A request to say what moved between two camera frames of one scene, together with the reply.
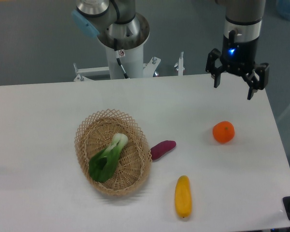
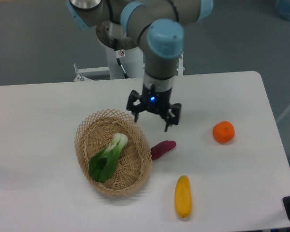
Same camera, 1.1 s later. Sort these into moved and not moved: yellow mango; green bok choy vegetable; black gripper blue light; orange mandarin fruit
Moved: black gripper blue light
Not moved: orange mandarin fruit; green bok choy vegetable; yellow mango
